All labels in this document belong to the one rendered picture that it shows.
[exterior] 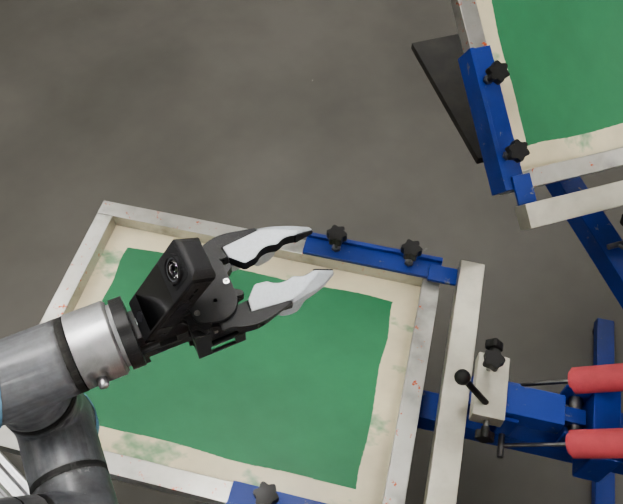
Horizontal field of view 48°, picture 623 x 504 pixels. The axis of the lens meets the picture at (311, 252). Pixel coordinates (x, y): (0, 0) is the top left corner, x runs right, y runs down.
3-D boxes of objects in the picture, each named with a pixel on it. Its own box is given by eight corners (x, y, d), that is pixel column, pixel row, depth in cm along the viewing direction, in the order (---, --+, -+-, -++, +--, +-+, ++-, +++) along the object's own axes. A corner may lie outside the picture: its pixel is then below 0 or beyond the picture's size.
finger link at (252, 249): (293, 232, 77) (222, 274, 74) (295, 204, 71) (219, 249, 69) (310, 252, 76) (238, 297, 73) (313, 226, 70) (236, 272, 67)
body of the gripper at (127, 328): (226, 278, 76) (118, 320, 73) (221, 241, 68) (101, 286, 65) (253, 339, 73) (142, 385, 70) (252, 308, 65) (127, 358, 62)
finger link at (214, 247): (248, 224, 72) (174, 268, 69) (248, 217, 70) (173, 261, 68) (275, 258, 70) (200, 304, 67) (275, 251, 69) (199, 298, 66)
